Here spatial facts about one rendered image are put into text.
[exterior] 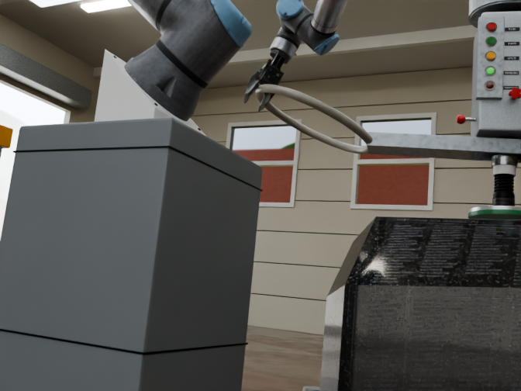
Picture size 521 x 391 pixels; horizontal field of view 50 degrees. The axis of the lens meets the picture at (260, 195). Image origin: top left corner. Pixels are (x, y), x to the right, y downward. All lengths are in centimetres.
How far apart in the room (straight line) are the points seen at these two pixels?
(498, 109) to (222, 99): 817
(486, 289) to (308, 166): 737
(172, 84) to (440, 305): 91
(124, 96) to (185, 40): 18
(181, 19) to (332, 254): 734
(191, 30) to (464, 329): 102
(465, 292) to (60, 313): 102
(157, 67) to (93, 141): 24
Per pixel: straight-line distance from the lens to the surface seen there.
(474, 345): 159
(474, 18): 223
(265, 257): 885
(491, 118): 197
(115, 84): 129
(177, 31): 128
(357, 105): 887
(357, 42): 786
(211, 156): 115
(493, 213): 191
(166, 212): 102
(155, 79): 126
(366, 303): 163
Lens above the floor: 55
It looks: 10 degrees up
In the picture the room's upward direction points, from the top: 5 degrees clockwise
